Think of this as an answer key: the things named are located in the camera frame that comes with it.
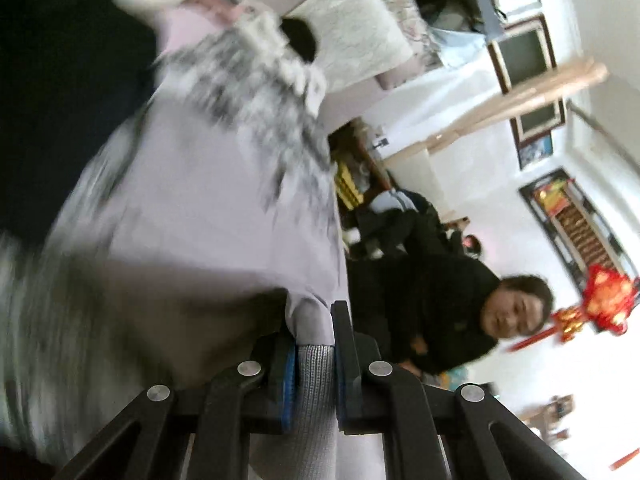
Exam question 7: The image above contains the floral pillow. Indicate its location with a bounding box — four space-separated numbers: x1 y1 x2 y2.
360 0 446 68

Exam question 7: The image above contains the framed gold wall plaque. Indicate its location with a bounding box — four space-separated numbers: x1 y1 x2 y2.
520 170 636 281

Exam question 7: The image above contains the grey sweatshirt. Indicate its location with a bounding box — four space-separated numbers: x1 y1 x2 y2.
45 95 396 480

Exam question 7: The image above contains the framed blue photo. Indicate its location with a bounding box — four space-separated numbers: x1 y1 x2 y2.
517 132 556 170

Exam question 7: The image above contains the white patterned cushion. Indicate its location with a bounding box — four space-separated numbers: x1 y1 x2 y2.
285 0 416 78

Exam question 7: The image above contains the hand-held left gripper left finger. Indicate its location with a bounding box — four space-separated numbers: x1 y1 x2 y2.
50 331 301 480

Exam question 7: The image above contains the white pink garment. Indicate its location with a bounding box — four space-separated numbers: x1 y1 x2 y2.
165 0 251 28

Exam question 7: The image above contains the red hanging decoration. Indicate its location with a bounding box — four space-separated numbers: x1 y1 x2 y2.
550 265 640 343

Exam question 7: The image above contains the grey and white garment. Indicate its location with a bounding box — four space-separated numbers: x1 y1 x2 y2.
0 10 346 461

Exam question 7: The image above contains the black garment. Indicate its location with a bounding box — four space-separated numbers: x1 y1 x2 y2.
0 0 166 251

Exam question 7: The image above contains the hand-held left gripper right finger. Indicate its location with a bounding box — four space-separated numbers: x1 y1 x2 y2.
330 300 588 480

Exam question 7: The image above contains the dark framed picture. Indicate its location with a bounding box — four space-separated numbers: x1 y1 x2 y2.
487 15 558 93
510 100 566 141

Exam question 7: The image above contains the light blue cloth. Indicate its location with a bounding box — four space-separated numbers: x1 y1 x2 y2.
430 27 496 68

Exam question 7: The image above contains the fabric wardrobe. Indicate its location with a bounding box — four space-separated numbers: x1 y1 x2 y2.
410 0 506 41

